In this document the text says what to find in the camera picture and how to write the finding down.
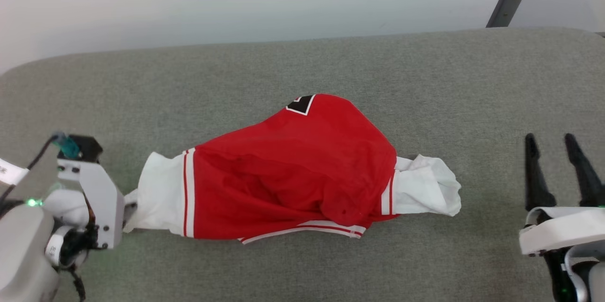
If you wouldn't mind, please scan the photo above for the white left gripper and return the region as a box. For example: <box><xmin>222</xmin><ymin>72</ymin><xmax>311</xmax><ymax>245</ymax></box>
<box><xmin>57</xmin><ymin>159</ymin><xmax>126</xmax><ymax>250</ymax></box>

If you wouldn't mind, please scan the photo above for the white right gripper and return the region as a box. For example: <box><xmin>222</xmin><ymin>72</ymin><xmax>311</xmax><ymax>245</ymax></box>
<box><xmin>519</xmin><ymin>133</ymin><xmax>605</xmax><ymax>256</ymax></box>

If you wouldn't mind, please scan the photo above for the red and white basketball jersey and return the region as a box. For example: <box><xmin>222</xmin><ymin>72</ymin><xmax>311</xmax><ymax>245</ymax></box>
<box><xmin>124</xmin><ymin>94</ymin><xmax>462</xmax><ymax>245</ymax></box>

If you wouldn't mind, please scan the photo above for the black cable with teal plug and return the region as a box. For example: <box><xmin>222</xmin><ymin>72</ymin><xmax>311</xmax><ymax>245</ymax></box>
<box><xmin>0</xmin><ymin>133</ymin><xmax>80</xmax><ymax>204</ymax></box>

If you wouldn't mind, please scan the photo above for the white paper cable tag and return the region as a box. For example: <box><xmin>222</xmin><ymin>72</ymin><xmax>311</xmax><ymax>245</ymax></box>
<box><xmin>0</xmin><ymin>158</ymin><xmax>29</xmax><ymax>185</ymax></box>

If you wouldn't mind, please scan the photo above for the grey metal hinge bracket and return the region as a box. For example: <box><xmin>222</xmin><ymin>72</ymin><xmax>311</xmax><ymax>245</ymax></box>
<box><xmin>494</xmin><ymin>0</ymin><xmax>525</xmax><ymax>27</ymax></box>

